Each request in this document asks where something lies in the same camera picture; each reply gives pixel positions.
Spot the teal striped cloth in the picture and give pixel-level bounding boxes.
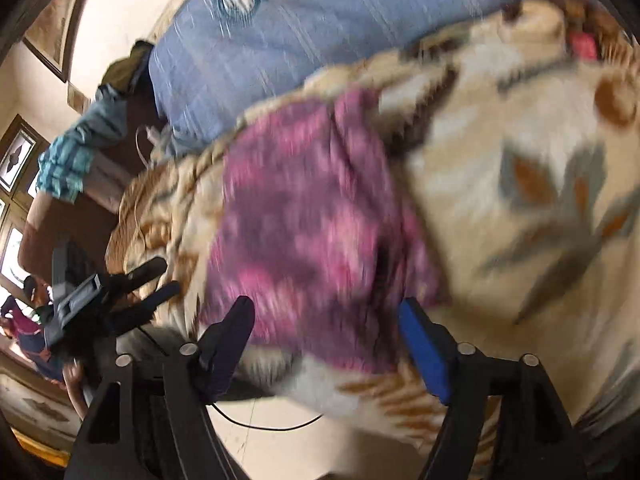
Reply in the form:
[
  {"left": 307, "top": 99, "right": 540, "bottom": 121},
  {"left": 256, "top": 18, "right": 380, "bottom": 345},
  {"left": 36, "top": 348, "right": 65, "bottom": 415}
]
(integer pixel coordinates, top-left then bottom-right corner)
[{"left": 37, "top": 135, "right": 96, "bottom": 203}]

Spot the purple floral shirt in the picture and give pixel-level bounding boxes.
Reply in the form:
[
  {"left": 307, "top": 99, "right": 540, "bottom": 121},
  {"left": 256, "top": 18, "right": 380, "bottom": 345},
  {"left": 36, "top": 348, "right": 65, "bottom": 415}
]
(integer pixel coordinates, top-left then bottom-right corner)
[{"left": 200, "top": 87, "right": 448, "bottom": 373}]

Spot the person's left hand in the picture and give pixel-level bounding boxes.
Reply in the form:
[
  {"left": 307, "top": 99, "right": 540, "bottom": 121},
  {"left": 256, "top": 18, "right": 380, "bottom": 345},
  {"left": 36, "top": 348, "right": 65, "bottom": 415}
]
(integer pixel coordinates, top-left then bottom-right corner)
[{"left": 62, "top": 357, "right": 93, "bottom": 421}]

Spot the blue checked bedding roll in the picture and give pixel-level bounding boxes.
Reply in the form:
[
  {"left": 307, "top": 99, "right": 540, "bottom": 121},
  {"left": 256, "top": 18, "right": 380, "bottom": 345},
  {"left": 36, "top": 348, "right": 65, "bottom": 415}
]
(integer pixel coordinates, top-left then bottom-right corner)
[{"left": 150, "top": 0, "right": 591, "bottom": 158}]

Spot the white cable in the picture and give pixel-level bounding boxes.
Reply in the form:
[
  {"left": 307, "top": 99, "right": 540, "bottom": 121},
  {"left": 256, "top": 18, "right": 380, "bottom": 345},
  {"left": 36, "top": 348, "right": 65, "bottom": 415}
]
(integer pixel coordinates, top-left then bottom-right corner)
[{"left": 134, "top": 125, "right": 157, "bottom": 167}]

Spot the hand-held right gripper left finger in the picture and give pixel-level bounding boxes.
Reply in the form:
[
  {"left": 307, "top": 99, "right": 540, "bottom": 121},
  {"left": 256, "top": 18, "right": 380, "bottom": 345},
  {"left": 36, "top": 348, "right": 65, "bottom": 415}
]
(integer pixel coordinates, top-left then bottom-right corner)
[{"left": 64, "top": 296, "right": 256, "bottom": 480}]

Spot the brown headboard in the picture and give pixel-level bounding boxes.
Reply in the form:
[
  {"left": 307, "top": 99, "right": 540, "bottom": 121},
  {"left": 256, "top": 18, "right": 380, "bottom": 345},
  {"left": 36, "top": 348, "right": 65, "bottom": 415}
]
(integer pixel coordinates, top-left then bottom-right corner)
[{"left": 17, "top": 92, "right": 166, "bottom": 281}]

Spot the wooden door with glass panels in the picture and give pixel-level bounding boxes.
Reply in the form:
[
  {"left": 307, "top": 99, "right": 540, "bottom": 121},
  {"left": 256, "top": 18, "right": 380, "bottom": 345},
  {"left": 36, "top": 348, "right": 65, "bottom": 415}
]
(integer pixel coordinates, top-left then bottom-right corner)
[{"left": 0, "top": 114, "right": 51, "bottom": 301}]

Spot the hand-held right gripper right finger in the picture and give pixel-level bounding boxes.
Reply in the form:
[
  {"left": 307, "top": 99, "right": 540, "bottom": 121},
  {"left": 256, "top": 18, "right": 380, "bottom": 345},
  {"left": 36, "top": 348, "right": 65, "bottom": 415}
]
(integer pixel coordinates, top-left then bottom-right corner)
[{"left": 399, "top": 297, "right": 590, "bottom": 480}]

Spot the framed wall painting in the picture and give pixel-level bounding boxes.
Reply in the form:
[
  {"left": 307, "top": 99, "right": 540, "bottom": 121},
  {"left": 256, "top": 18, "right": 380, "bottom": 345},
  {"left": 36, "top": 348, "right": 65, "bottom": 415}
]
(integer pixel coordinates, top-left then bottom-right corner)
[{"left": 22, "top": 0, "right": 103, "bottom": 83}]

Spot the black cable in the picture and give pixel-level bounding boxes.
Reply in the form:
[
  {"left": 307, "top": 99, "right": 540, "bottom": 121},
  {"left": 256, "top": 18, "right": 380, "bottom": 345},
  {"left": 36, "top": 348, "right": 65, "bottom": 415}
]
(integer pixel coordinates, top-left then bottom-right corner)
[{"left": 135, "top": 327, "right": 323, "bottom": 432}]

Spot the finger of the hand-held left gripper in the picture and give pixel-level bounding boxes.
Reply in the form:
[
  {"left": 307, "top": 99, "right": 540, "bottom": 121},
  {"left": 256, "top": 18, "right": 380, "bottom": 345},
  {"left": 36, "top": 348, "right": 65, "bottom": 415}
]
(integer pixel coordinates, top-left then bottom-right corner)
[
  {"left": 112, "top": 281, "right": 182, "bottom": 336},
  {"left": 107, "top": 256, "right": 168, "bottom": 293}
]

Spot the small red jar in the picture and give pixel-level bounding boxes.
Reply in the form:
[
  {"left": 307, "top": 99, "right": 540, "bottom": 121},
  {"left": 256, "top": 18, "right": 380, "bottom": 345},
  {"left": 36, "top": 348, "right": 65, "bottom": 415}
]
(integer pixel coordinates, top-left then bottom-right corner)
[{"left": 567, "top": 30, "right": 598, "bottom": 61}]

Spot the blue denim cloth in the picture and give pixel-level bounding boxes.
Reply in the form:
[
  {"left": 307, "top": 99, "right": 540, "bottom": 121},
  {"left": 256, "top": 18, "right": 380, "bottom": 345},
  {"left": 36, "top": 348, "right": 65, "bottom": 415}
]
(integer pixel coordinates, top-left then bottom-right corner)
[{"left": 60, "top": 82, "right": 131, "bottom": 148}]

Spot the olive dark cloth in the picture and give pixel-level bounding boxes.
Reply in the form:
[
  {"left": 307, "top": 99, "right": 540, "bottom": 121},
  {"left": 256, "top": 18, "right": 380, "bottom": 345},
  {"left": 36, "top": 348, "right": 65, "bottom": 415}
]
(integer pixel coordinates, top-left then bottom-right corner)
[{"left": 102, "top": 40, "right": 156, "bottom": 93}]

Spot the beige leaf print blanket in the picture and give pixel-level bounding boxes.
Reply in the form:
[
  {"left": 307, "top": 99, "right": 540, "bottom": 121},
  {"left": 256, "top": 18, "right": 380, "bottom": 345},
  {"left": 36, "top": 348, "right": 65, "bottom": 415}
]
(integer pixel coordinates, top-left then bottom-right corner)
[{"left": 105, "top": 0, "right": 640, "bottom": 466}]

